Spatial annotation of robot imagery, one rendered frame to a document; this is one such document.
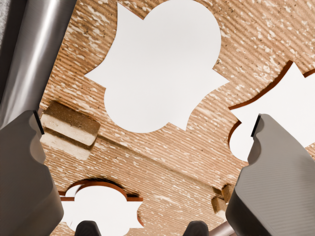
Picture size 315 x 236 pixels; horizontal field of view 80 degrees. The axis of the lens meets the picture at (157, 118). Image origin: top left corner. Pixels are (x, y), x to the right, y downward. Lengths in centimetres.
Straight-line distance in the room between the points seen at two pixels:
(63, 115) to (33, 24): 9
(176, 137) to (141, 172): 8
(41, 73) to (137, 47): 12
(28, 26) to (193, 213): 35
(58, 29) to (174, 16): 12
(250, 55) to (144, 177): 21
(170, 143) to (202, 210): 17
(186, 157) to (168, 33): 16
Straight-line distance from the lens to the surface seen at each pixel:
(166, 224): 40
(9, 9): 26
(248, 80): 23
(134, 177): 30
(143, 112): 21
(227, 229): 49
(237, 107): 23
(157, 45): 19
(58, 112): 23
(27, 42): 25
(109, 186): 30
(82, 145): 24
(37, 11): 23
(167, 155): 26
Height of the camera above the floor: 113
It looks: 57 degrees down
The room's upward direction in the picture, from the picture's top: 179 degrees clockwise
